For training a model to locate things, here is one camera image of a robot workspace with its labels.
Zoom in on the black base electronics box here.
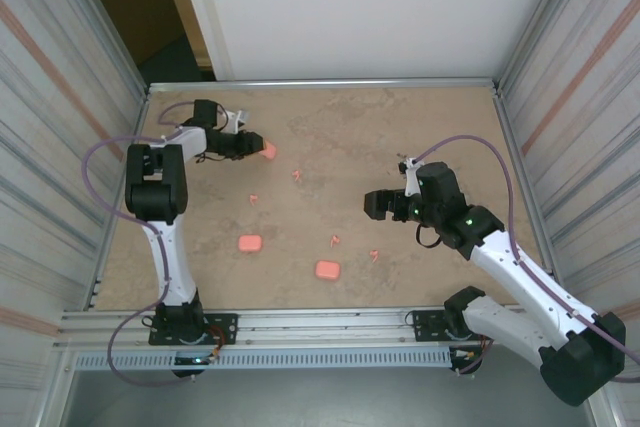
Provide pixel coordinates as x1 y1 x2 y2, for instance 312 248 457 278
448 345 482 377
171 353 210 379

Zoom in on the aluminium table frame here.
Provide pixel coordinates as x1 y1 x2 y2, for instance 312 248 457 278
88 77 560 313

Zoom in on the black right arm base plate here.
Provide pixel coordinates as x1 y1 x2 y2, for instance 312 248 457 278
408 309 504 344

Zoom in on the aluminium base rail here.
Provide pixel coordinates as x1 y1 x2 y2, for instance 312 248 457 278
58 307 544 349

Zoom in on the grey slotted cable duct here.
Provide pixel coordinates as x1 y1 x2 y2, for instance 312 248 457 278
74 349 451 371

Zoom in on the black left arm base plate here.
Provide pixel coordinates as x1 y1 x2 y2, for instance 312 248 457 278
148 313 239 346

